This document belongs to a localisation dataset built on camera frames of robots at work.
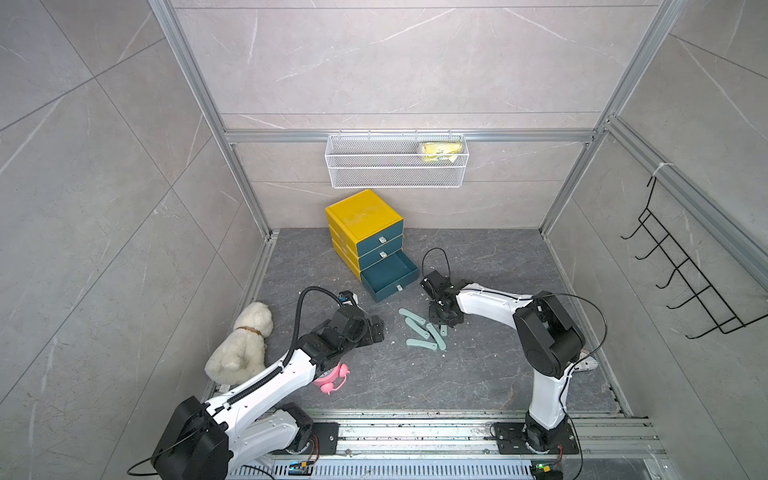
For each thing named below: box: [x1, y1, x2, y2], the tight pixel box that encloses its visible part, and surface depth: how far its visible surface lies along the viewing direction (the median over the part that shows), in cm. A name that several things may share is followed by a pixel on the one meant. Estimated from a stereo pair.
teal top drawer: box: [356, 218, 404, 257], surface depth 94 cm
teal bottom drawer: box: [361, 249, 419, 303], surface depth 101 cm
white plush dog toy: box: [204, 302, 274, 385], surface depth 83 cm
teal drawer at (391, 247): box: [359, 234, 404, 271], surface depth 98 cm
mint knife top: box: [398, 308, 427, 325], surface depth 97 cm
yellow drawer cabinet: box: [325, 189, 404, 281], surface depth 97 cm
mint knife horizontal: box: [406, 339, 438, 351], surface depth 92 cm
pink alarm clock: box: [313, 363, 350, 395], surface depth 83 cm
